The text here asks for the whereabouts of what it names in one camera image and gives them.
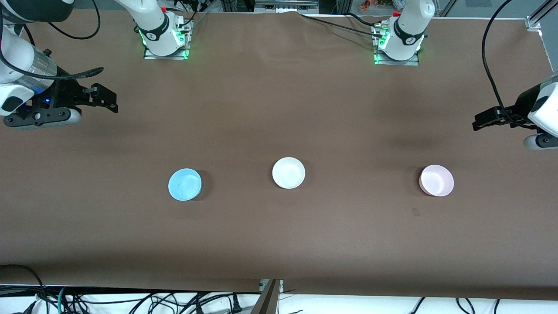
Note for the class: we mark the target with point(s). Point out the pink bowl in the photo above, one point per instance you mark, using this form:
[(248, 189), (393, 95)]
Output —
[(437, 180)]

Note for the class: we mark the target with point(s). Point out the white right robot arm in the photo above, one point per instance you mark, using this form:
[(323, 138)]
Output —
[(153, 27)]

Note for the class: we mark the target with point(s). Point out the blue bowl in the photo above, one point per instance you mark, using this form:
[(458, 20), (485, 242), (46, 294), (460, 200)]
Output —
[(185, 184)]

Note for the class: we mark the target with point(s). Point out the black power plug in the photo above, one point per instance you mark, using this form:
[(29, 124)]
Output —
[(236, 303)]

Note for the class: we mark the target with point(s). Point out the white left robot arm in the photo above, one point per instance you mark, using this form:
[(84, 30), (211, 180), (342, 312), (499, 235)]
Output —
[(409, 27)]

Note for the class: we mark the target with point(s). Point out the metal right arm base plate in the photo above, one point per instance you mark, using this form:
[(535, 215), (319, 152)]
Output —
[(185, 48)]

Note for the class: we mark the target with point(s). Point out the brown table cover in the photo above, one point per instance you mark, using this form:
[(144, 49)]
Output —
[(279, 109)]

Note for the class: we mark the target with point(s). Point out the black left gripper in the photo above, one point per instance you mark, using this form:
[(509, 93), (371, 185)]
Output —
[(520, 106)]

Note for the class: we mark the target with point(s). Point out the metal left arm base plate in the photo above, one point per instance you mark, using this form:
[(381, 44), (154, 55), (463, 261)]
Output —
[(378, 60)]

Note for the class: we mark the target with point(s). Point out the grey metal rack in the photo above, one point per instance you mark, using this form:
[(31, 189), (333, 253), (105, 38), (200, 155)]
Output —
[(285, 5)]

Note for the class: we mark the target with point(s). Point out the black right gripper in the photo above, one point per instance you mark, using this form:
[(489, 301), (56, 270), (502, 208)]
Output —
[(66, 93)]

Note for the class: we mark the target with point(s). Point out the white bowl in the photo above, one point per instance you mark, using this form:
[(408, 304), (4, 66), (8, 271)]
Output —
[(288, 173)]

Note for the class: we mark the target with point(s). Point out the aluminium frame profile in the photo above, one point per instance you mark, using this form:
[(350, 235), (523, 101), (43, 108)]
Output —
[(540, 15)]

